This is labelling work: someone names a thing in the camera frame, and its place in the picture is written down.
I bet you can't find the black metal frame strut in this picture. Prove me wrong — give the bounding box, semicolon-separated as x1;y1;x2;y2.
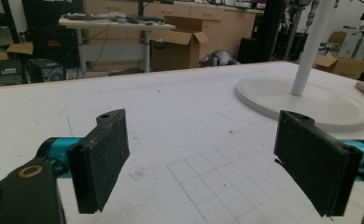
258;0;286;63

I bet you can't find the grey and black backpack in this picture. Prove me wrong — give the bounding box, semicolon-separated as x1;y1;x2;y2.
198;49;238;68

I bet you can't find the white-legged wooden desk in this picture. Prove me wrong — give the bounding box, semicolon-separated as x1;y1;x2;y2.
58;12;176;74

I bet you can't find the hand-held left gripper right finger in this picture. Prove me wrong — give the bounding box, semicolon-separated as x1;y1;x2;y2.
273;110;363;217

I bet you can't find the white grid foam mat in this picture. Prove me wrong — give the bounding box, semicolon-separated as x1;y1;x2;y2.
0;61;364;224

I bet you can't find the black computer tower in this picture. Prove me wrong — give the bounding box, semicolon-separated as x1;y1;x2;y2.
27;58;67;83
0;59;24;88

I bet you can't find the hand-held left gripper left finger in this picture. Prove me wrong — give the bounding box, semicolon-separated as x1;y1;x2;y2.
66;108;131;215

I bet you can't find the small cardboard box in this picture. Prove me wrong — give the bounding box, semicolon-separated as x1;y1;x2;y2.
314;55;364;80

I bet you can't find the open cardboard box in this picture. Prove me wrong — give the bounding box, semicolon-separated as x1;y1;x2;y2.
149;15;209;72

